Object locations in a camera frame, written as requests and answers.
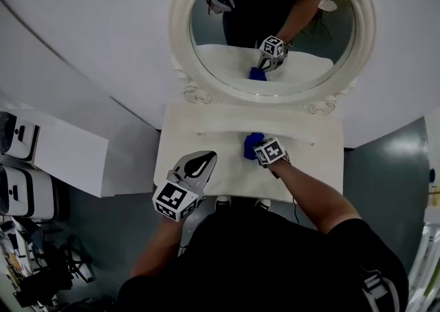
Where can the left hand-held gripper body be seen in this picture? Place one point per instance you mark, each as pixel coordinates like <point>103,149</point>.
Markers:
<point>175,200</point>

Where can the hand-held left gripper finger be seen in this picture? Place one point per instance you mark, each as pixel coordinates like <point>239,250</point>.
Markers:
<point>187,163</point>
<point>206,176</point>

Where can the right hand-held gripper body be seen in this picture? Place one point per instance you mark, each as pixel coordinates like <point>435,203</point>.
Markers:
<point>271,152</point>

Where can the blue cloth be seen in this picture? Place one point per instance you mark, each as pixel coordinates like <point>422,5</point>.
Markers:
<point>251,145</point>

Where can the person's left forearm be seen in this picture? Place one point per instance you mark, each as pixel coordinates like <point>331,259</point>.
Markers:
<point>161,245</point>

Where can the person's right forearm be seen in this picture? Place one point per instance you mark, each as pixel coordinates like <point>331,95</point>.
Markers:
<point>313,197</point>

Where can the white vanity table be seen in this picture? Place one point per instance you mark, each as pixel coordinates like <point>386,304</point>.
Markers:
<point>302,173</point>

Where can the person's left shoe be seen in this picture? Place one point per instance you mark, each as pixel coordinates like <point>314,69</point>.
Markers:
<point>223,204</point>

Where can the person's shoe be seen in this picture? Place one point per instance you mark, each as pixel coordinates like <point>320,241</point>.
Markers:
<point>263,204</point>
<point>223,204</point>

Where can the person's right shoe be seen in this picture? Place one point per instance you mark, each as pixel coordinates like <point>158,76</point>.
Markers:
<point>263,204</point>

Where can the white low cabinet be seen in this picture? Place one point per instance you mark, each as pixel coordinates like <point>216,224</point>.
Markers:
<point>75,159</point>

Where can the person's black shirt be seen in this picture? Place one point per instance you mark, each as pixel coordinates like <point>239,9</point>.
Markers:
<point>268,269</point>

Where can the black office chair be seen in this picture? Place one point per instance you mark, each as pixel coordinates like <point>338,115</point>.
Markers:
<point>75,262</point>

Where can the ornate white oval mirror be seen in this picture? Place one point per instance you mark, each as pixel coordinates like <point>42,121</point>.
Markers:
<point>178,29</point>

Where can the white robot with black top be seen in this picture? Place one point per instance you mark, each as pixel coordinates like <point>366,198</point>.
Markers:
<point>24,194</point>
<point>20,139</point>

